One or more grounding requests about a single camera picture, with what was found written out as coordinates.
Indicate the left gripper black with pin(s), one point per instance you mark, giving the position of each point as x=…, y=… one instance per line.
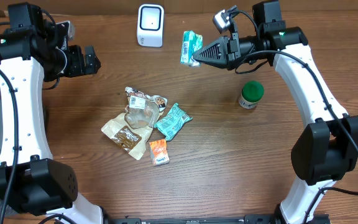
x=79, y=68

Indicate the brown white snack pouch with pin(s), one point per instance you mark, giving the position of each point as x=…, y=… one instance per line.
x=131, y=129

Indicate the teal snack packet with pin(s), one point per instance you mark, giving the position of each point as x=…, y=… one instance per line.
x=172, y=123

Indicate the orange red snack packet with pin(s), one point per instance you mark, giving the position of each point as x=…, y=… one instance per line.
x=158, y=152

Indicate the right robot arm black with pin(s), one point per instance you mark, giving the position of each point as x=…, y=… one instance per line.
x=328, y=146

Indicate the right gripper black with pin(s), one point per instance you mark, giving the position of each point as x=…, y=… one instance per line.
x=227, y=53

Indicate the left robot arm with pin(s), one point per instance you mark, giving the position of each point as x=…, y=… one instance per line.
x=34, y=49

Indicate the white barcode scanner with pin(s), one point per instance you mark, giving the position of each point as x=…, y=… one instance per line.
x=150, y=25

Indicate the teal white small packet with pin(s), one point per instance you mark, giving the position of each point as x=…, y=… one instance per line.
x=190, y=44

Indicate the green lid jar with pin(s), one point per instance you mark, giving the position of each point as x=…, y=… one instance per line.
x=251, y=93

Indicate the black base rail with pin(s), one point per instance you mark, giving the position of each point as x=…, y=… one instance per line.
x=197, y=220

